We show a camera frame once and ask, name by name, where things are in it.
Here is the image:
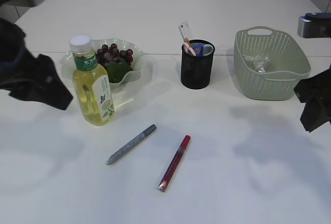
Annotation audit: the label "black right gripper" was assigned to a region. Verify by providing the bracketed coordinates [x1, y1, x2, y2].
[294, 69, 330, 132]

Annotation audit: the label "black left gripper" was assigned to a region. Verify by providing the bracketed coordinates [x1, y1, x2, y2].
[1, 19, 73, 110]

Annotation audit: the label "green tea plastic bottle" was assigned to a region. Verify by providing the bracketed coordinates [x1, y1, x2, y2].
[69, 35, 115, 126]

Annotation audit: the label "clear plastic sheet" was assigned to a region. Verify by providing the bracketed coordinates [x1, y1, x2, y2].
[242, 53, 271, 73]

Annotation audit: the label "purple artificial grape bunch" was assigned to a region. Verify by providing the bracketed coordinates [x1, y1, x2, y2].
[96, 43, 133, 83]

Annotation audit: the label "blue capped scissors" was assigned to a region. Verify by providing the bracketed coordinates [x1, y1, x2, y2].
[193, 43, 214, 56]

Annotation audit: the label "silver glitter pen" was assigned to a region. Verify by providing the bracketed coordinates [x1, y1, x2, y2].
[105, 124, 157, 166]

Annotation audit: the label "pink capped scissors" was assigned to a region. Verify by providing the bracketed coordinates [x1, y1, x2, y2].
[183, 42, 196, 56]

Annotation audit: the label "clear plastic ruler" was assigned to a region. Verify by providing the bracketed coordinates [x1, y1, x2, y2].
[178, 21, 193, 41]

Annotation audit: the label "red glitter pen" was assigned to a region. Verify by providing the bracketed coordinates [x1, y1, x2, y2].
[157, 135, 191, 192]

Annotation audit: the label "gold glitter pen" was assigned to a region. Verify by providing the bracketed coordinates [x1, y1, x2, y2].
[184, 38, 192, 49]

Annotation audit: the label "pale green ruffled plate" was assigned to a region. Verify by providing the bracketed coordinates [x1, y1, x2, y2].
[61, 38, 145, 93]

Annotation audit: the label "green plastic woven basket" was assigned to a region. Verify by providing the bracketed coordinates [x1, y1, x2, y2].
[234, 26, 311, 101]

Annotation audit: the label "black mesh pen holder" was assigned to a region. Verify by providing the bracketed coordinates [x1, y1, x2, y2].
[180, 39, 215, 89]

